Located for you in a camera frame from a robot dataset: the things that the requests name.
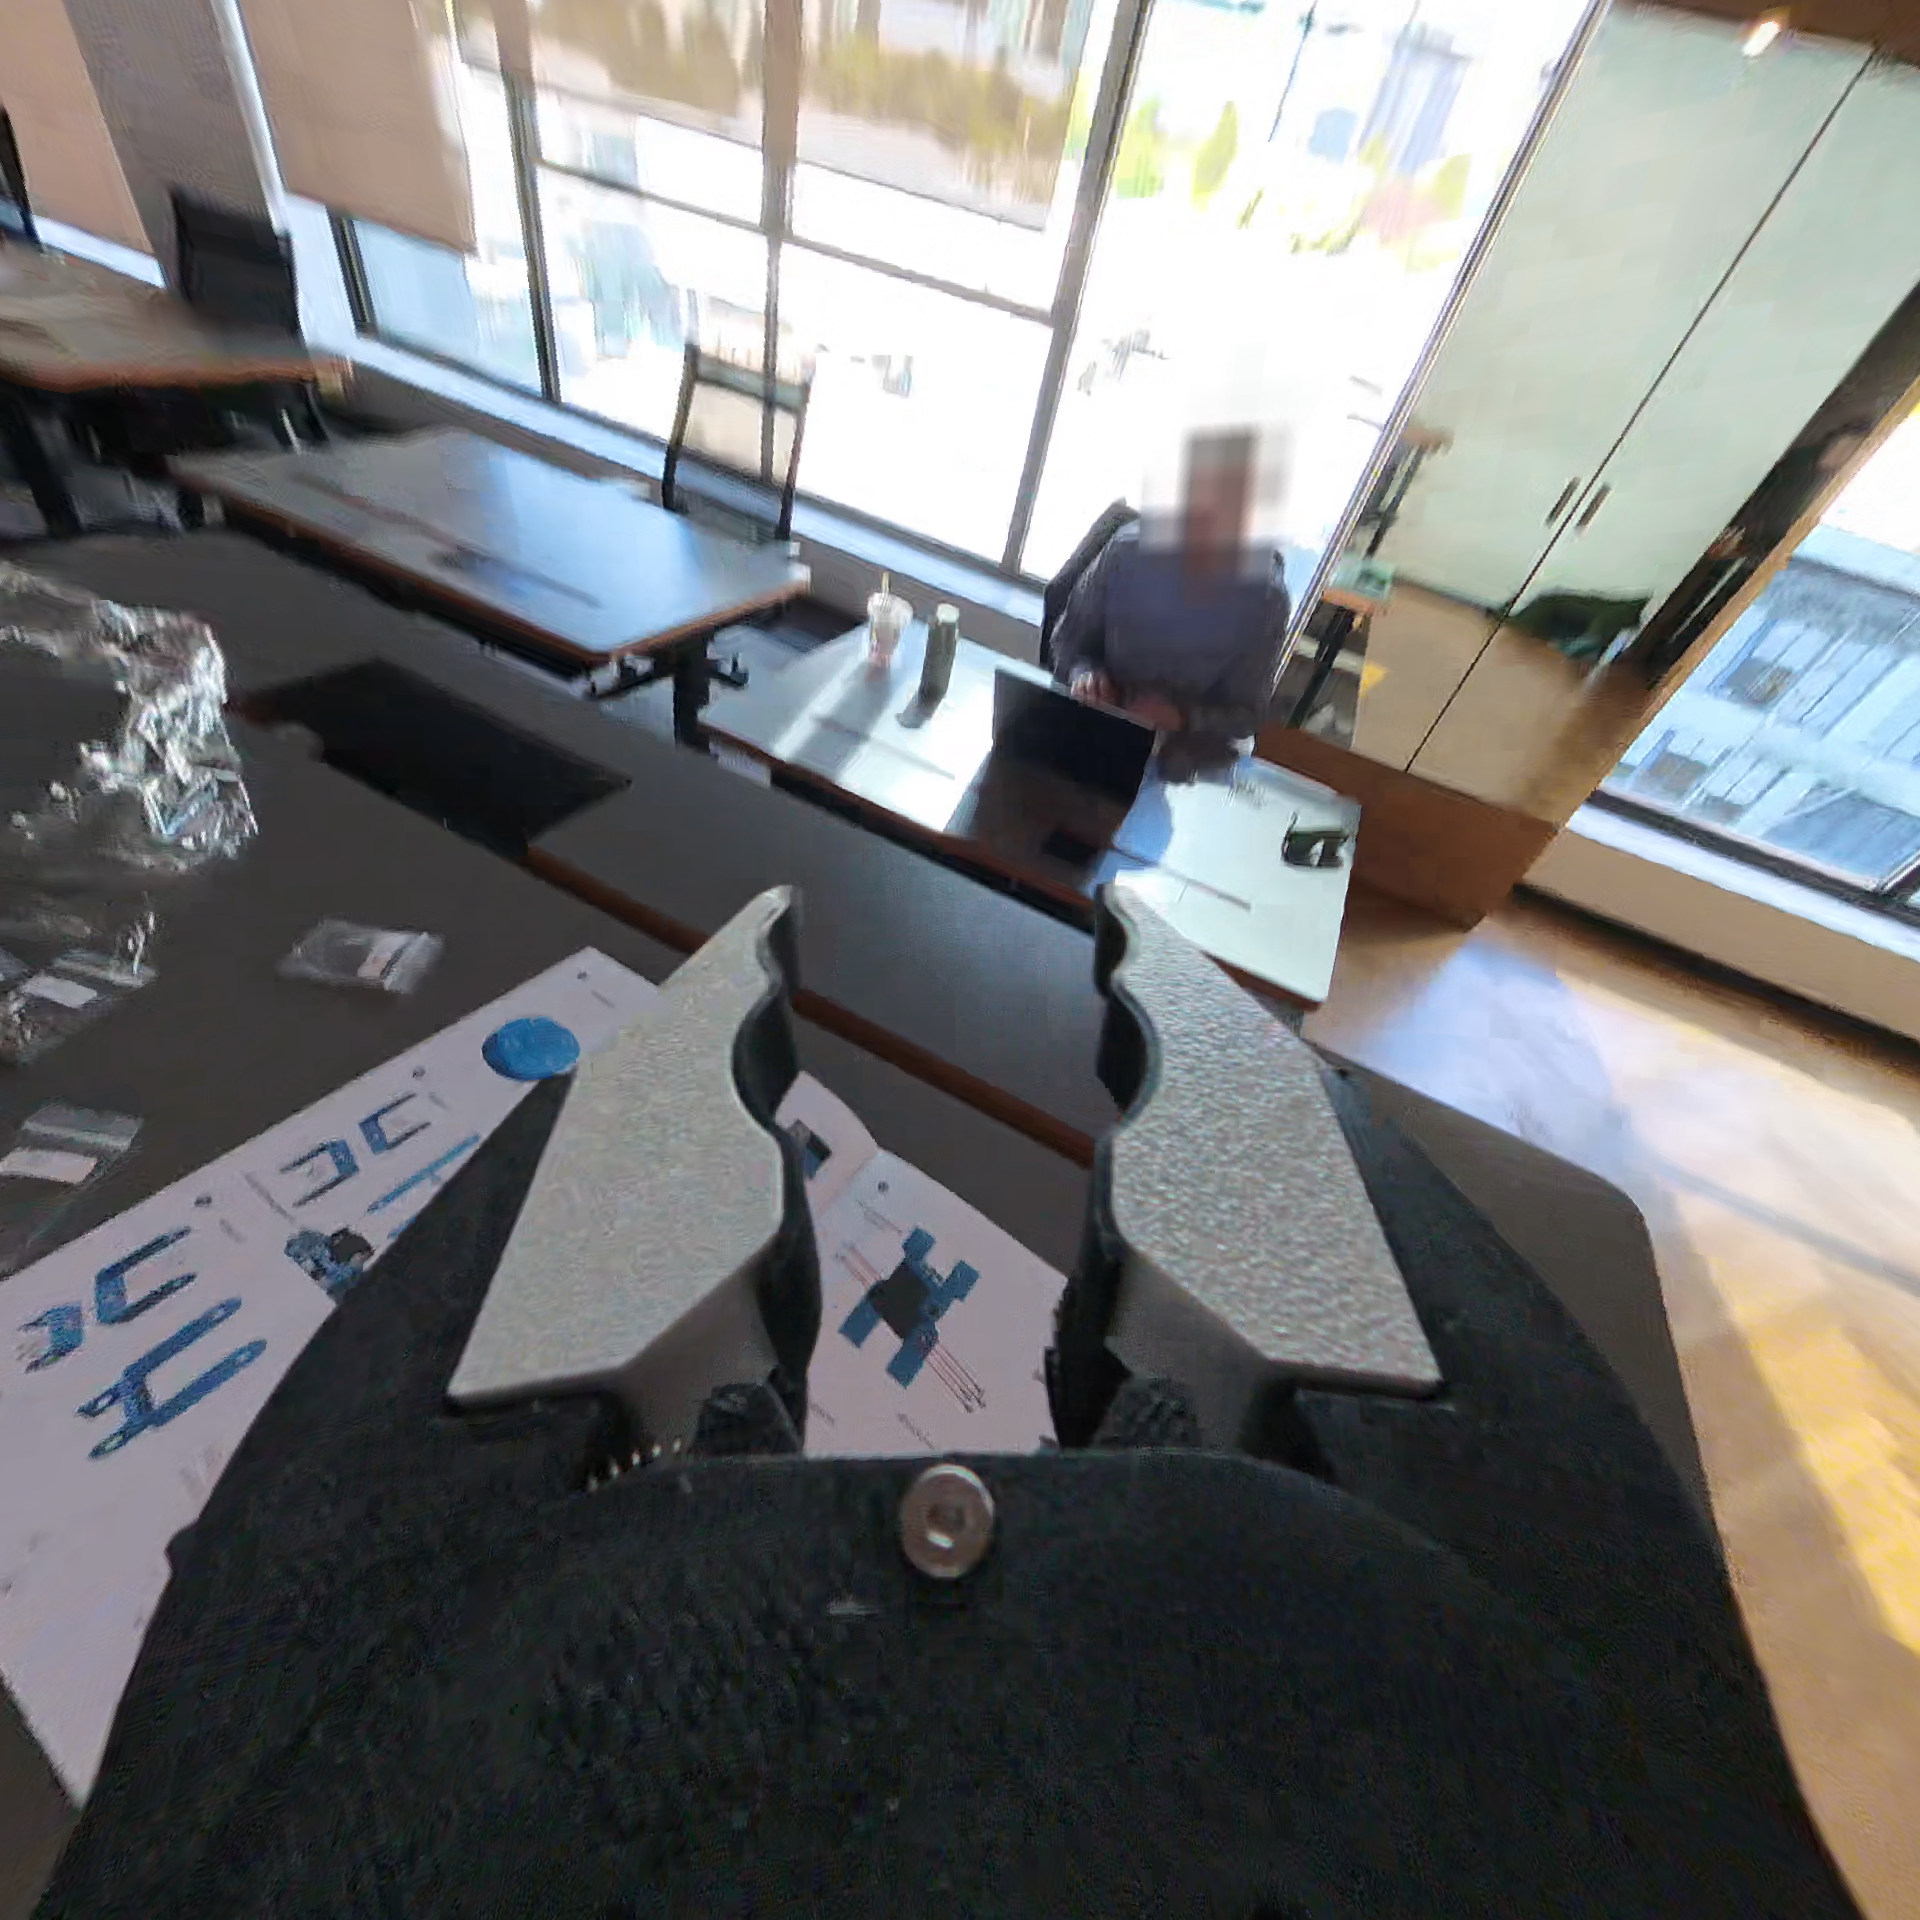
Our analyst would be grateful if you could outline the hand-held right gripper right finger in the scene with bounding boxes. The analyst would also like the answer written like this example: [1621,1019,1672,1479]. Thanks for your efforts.
[1046,882,1443,1454]

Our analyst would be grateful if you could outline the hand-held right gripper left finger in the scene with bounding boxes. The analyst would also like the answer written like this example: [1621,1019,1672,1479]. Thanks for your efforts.
[448,886,826,1454]

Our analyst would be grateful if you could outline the dark grey desk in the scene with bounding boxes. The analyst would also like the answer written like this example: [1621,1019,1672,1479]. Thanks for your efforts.
[0,532,1719,1920]

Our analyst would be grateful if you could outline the dark office table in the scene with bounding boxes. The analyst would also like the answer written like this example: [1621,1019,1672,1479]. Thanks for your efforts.
[697,623,1360,1008]
[170,428,810,711]

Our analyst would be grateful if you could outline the black laptop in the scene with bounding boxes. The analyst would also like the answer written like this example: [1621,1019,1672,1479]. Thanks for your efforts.
[990,667,1162,846]

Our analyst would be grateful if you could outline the robot assembly instruction sheet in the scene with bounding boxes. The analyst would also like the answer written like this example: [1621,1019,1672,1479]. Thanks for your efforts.
[0,944,1074,1802]

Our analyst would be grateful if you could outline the crumpled clear plastic bag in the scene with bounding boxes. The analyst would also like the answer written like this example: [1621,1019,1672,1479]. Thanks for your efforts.
[0,563,255,880]

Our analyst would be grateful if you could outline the black mesh chair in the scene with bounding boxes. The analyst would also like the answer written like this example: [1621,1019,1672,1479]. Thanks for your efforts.
[659,344,810,543]
[167,187,325,452]

